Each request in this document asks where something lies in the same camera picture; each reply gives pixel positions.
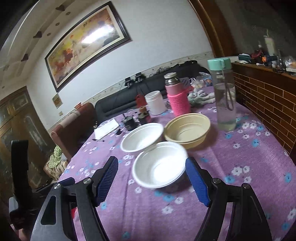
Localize grey and white gloves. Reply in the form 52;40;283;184
187;89;216;107

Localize brown chair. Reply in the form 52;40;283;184
51;102;97;163

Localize white foam bowl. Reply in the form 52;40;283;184
120;123;164;153
132;141;188;189

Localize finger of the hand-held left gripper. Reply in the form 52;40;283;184
35;177;76;194

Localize brick-pattern counter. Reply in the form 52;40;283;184
232;61;296;156

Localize white notebook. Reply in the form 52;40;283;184
94;119;120;140

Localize wooden door frame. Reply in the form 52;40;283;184
188;0;237;57

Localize floral cushion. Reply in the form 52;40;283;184
43;146;68;181

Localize white plastic jar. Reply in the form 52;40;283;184
144;90;167;115

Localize beige plastic bowl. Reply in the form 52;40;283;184
164;113;211;150

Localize red and black bag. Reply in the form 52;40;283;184
251;49;264;64

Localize small dark metal object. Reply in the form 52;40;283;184
122;115;136;131

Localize yellow wall sticker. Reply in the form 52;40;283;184
52;93;63;108

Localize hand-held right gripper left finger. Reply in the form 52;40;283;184
30;156;119;241

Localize dark wooden cabinet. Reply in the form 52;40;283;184
0;86;56;193

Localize framed wall painting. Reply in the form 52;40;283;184
44;1;133;93

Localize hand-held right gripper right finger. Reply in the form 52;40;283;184
185;157;274;241

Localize black leather sofa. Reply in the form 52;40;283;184
95;61;211;127

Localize pink bottle with knitted sleeve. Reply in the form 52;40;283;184
164;72;192;117

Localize printed plastic bag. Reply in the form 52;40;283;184
184;72;212;90

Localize purple floral tablecloth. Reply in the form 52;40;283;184
57;86;296;241

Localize white bottle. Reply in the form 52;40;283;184
264;35;274;56

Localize clear bottle with green lid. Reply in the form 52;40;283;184
207;57;237;131

